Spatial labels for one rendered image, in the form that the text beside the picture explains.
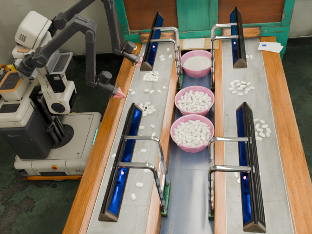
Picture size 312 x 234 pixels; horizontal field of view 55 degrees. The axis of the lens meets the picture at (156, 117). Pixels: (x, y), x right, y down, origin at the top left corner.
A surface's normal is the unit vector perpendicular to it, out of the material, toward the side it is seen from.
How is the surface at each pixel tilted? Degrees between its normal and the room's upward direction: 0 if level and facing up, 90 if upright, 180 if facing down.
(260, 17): 90
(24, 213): 0
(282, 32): 88
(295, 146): 0
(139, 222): 0
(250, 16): 90
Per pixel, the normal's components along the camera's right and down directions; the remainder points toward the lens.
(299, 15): -0.07, 0.72
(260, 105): -0.14, -0.69
